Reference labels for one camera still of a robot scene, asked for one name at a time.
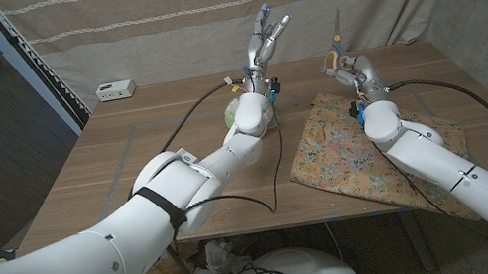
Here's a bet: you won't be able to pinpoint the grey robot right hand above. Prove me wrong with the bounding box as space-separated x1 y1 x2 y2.
318 48 390 113

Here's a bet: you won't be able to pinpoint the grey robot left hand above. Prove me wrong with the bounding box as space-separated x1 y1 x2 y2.
231 0 305 97

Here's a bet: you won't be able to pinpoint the orange handled scissors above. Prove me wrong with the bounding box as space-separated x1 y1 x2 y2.
314 8 352 76

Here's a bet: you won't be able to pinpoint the green cardboard box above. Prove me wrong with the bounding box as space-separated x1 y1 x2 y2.
174 145 200 169

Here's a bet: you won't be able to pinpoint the crumpled white paper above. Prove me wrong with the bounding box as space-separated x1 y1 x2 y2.
185 234 257 274

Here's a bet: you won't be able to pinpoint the bag of white candies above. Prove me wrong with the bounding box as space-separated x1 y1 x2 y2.
220 90 282 141

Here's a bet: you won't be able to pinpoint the floral patterned cloth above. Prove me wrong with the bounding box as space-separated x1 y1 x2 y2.
276 67 488 251

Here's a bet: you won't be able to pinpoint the beige striped curtain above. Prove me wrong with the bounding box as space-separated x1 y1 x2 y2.
0 0 488 126

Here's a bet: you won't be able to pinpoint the white power strip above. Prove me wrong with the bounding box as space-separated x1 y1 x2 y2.
94 77 139 104

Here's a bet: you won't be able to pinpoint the grey table leg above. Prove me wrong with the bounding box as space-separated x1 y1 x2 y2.
395 205 439 274

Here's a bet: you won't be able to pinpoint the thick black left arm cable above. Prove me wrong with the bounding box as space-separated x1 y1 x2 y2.
149 77 255 154

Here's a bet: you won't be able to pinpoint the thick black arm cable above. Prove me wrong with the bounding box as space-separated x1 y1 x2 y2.
385 66 488 214
149 77 255 154

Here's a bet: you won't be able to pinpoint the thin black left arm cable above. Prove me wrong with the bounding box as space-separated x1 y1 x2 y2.
168 100 296 229

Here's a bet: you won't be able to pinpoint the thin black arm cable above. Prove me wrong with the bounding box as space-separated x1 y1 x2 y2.
168 100 296 229
373 121 488 274

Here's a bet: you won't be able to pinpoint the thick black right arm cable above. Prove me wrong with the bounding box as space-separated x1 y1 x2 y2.
385 66 488 214

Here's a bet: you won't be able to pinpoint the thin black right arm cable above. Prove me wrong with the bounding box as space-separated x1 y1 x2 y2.
373 121 488 274

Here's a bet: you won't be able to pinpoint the black curtain frame pole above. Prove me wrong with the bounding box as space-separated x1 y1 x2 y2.
0 0 95 145

